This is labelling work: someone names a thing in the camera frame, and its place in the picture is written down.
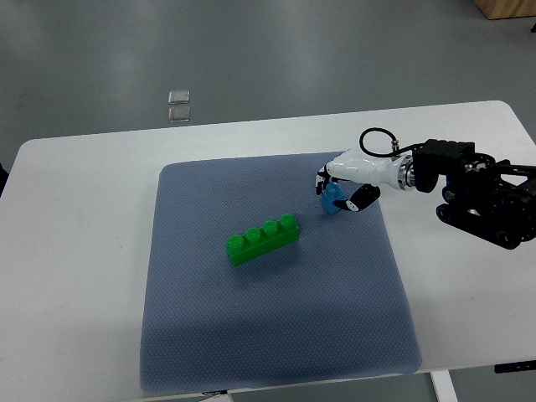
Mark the white table leg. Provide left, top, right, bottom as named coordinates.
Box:
left=430, top=370, right=458, bottom=402

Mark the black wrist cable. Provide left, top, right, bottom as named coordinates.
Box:
left=359, top=127, right=424, bottom=160

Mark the long green block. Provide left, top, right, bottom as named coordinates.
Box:
left=225, top=214, right=299, bottom=266

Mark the black object at left edge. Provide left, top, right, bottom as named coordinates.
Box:
left=0, top=164, right=9, bottom=195

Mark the small blue block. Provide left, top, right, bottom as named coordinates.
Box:
left=321, top=183, right=346, bottom=214

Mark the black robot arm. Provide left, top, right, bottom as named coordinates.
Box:
left=412, top=139, right=535, bottom=250

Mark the black table control panel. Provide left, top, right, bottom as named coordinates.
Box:
left=493, top=360, right=536, bottom=374

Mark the wooden box corner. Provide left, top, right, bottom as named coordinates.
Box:
left=474, top=0, right=535, bottom=20

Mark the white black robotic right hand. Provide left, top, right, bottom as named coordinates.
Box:
left=315, top=147, right=415, bottom=212

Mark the upper metal floor plate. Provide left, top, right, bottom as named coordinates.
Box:
left=168, top=89, right=190, bottom=105

